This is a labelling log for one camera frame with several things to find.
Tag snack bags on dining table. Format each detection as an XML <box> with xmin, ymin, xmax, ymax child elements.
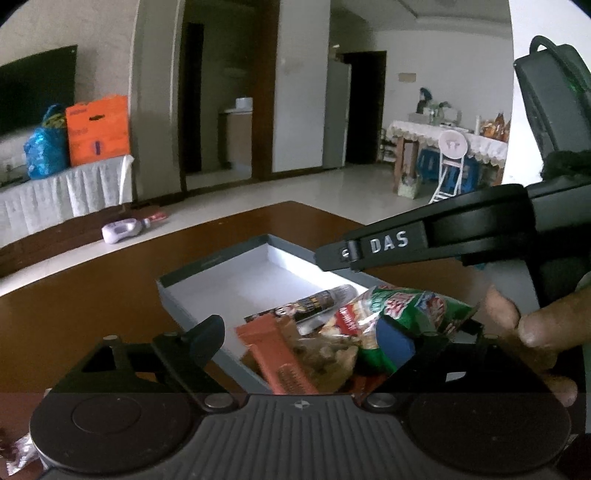
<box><xmin>478</xmin><ymin>113</ymin><xmax>511</xmax><ymax>142</ymax></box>

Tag dark printed sausage stick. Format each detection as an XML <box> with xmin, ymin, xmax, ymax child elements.
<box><xmin>244</xmin><ymin>285</ymin><xmax>360</xmax><ymax>336</ymax></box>

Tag small bag on floor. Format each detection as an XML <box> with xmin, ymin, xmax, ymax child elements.
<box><xmin>397</xmin><ymin>175</ymin><xmax>424</xmax><ymax>200</ymax></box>

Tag grey cardboard box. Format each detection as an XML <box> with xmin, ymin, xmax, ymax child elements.
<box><xmin>156</xmin><ymin>234</ymin><xmax>402</xmax><ymax>396</ymax></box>

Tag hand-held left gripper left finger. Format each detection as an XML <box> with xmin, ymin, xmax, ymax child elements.
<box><xmin>65</xmin><ymin>315</ymin><xmax>240</xmax><ymax>411</ymax></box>

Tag white lace cabinet cloth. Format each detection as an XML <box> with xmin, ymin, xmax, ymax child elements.
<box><xmin>0</xmin><ymin>154</ymin><xmax>136</xmax><ymax>236</ymax></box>

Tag cloth covered side table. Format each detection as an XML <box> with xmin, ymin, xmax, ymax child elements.
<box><xmin>385</xmin><ymin>119</ymin><xmax>509</xmax><ymax>163</ymax></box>

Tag person's right hand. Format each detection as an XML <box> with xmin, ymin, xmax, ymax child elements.
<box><xmin>484</xmin><ymin>277</ymin><xmax>591</xmax><ymax>408</ymax></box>

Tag blue plastic bag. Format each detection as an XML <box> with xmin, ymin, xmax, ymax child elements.
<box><xmin>24</xmin><ymin>104</ymin><xmax>70</xmax><ymax>181</ymax></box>

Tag red white candy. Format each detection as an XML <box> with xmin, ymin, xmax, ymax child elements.
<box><xmin>0</xmin><ymin>431</ymin><xmax>40</xmax><ymax>474</ymax></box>

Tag orange cardboard carry box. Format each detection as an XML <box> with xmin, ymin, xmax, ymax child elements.
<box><xmin>65</xmin><ymin>95</ymin><xmax>130</xmax><ymax>168</ymax></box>

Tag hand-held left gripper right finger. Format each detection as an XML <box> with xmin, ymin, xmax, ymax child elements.
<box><xmin>362</xmin><ymin>315</ymin><xmax>532</xmax><ymax>411</ymax></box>

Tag orange snack bar packet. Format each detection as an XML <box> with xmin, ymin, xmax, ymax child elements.
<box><xmin>235</xmin><ymin>314</ymin><xmax>319</xmax><ymax>395</ymax></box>

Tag kitchen counter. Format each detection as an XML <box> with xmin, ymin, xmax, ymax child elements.
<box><xmin>218</xmin><ymin>108</ymin><xmax>254</xmax><ymax>169</ymax></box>

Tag clutter on dining table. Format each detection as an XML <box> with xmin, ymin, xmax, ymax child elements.
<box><xmin>416</xmin><ymin>87</ymin><xmax>463</xmax><ymax>126</ymax></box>

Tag black flat television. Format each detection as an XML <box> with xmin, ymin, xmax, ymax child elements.
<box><xmin>0</xmin><ymin>45</ymin><xmax>78</xmax><ymax>137</ymax></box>

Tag blue plastic stools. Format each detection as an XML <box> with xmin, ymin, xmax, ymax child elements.
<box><xmin>416</xmin><ymin>148</ymin><xmax>486</xmax><ymax>195</ymax></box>

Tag green snack bag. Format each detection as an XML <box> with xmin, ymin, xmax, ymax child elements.
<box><xmin>318</xmin><ymin>285</ymin><xmax>481</xmax><ymax>376</ymax></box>

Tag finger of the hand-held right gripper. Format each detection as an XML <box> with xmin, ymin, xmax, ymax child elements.
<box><xmin>315</xmin><ymin>220</ymin><xmax>431</xmax><ymax>273</ymax></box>

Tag white folding chair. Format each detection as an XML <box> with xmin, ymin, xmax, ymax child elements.
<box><xmin>428</xmin><ymin>130</ymin><xmax>470</xmax><ymax>204</ymax></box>

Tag brown wooden television cabinet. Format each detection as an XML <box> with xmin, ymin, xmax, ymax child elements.
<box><xmin>0</xmin><ymin>203</ymin><xmax>162</xmax><ymax>278</ymax></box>

